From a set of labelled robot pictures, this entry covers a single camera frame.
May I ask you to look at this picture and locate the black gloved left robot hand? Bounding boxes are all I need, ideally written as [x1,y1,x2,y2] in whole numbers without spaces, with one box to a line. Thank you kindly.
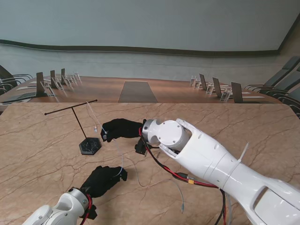
[81,165,128,199]

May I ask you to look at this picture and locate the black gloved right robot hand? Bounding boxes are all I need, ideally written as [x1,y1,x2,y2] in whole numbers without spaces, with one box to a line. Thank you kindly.
[100,118,144,143]

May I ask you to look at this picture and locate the thin white cable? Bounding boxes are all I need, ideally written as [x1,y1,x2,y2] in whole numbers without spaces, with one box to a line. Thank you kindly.
[86,100,186,214]

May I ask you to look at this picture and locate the black T-bar rack hexagon base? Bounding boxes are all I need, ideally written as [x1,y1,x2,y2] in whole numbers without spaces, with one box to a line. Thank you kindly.
[44,99,103,156]

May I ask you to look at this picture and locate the brown wooden conference table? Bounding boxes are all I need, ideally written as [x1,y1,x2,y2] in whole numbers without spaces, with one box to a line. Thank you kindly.
[0,75,285,105]

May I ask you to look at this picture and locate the grey desk pad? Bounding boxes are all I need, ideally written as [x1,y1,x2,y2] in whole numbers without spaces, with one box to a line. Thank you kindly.
[0,91,38,104]

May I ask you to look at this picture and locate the dark grey office chair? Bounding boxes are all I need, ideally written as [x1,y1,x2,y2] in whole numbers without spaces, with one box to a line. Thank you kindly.
[244,55,300,91]
[280,85,300,118]
[0,65,34,89]
[0,82,15,96]
[264,67,300,98]

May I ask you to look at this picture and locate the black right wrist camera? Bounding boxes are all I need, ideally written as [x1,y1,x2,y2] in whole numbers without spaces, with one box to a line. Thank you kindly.
[135,138,150,155]

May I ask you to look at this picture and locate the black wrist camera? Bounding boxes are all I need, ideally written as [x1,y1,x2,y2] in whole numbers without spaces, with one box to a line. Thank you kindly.
[86,204,98,220]
[135,138,150,155]

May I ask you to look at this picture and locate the red black left arm cable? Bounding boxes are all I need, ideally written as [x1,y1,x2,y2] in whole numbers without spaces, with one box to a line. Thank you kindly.
[79,193,93,225]

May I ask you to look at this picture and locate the red black arm cable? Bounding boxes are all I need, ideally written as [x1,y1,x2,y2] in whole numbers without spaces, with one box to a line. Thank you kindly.
[138,126,235,225]
[79,193,93,225]

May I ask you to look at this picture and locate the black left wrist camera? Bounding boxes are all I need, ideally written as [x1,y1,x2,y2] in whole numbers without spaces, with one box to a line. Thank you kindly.
[86,204,98,220]

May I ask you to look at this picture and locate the red black right arm cable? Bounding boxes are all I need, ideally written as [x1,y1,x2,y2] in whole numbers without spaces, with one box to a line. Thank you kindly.
[138,126,235,225]

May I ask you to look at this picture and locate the white right arm cable tie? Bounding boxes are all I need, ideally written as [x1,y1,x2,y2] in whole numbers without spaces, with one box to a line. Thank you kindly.
[238,142,250,165]

